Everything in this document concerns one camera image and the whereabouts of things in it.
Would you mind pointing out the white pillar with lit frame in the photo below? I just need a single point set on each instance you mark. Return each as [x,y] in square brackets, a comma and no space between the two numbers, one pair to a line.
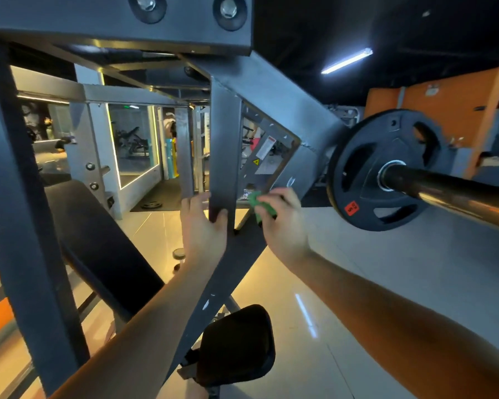
[108,145]

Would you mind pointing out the black dumbbell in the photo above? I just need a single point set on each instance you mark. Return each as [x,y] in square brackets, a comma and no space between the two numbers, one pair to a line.
[179,254]

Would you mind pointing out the person's right hand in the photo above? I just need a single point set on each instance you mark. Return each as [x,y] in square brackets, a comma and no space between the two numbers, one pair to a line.
[284,230]

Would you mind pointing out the person's left hand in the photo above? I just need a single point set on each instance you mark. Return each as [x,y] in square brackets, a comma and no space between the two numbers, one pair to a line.
[204,235]

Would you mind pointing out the fluorescent tube light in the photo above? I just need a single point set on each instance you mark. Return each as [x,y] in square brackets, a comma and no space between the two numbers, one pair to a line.
[347,61]

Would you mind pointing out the barbell with black plate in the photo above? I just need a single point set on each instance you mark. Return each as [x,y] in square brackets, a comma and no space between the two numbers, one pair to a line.
[374,174]

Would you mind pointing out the person's right forearm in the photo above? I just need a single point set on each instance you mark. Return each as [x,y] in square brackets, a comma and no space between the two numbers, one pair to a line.
[399,328]

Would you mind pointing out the grey steel gym machine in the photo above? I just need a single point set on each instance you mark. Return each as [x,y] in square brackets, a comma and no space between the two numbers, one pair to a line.
[17,203]

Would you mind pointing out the green cleaning cloth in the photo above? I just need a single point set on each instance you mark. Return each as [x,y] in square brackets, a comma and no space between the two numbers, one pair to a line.
[260,203]

